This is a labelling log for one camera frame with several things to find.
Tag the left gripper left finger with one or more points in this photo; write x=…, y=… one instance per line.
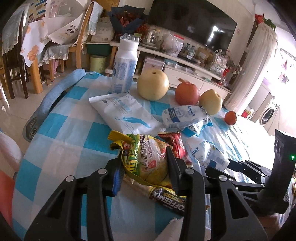
x=60, y=217

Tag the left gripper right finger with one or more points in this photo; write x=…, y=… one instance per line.
x=231, y=217

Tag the yellow green snack bag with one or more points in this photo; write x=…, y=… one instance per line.
x=144, y=158

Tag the coffeemix sachet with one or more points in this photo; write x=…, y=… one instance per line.
x=159, y=195

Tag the pink plastic bucket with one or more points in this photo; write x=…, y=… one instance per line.
x=7, y=186

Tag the white today wrapper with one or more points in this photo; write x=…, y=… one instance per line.
x=206, y=155

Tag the washing machine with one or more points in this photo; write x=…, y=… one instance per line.
x=269, y=112

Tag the white plastic bag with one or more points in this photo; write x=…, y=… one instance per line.
x=11, y=152

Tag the blue checkered tablecloth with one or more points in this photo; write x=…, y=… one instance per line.
x=73, y=141

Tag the small orange tangerine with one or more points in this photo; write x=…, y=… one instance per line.
x=230, y=118

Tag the red snack wrapper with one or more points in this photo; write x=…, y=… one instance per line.
x=175, y=140

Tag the crumpled blue white wrapper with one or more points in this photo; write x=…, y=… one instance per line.
x=190, y=119

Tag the small yellow pear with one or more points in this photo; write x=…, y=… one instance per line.
x=211, y=102

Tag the white blue snack bag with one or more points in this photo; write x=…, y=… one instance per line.
x=123, y=113

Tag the red apple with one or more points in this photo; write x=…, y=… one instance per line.
x=187, y=94

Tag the white curtain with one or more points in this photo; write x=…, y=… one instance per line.
x=260, y=51

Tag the white tv cabinet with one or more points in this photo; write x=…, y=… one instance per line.
x=178, y=69

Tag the white blue bottle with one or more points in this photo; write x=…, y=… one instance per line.
x=125, y=63

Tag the large yellow pear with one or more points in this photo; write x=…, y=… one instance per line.
x=152, y=84

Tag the green waste bin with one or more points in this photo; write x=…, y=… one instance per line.
x=98, y=63

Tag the dark wooden chair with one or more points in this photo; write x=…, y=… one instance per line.
x=12, y=38

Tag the wooden dining chair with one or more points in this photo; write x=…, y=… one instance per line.
x=78, y=44

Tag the black flat television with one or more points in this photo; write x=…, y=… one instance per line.
x=200, y=21

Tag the wooden dining table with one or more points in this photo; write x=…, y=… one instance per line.
x=37, y=36

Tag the dark flower bouquet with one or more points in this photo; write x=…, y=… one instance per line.
x=128, y=19

